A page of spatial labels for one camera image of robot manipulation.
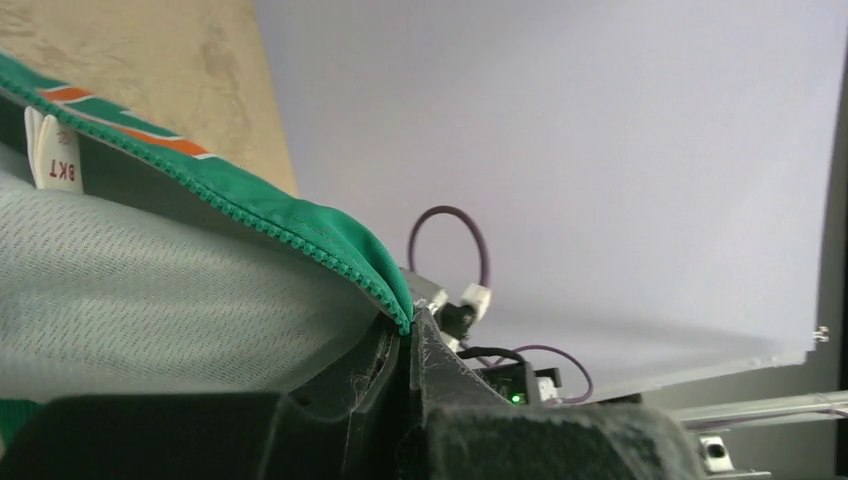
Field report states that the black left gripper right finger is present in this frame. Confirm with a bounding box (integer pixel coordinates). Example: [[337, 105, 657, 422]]
[[397, 309, 705, 480]]

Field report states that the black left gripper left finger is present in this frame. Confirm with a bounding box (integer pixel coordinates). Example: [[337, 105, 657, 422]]
[[1, 324, 401, 479]]

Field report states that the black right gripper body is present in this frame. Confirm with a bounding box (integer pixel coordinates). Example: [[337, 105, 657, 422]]
[[457, 347, 562, 405]]

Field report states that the green zip-up jacket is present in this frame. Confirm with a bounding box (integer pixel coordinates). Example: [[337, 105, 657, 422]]
[[1, 57, 413, 444]]

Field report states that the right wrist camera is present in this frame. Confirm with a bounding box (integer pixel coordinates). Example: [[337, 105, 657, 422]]
[[428, 284, 492, 352]]

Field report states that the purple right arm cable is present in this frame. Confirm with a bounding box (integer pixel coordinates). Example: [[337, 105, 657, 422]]
[[407, 205, 595, 405]]

